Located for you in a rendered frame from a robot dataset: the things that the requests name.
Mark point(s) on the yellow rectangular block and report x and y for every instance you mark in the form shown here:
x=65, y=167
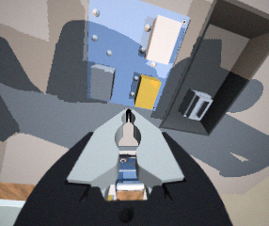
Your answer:
x=146, y=92

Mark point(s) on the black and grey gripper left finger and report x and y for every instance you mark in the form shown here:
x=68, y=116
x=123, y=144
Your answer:
x=92, y=161

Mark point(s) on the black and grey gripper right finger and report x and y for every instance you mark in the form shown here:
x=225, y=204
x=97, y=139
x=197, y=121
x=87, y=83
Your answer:
x=161, y=161

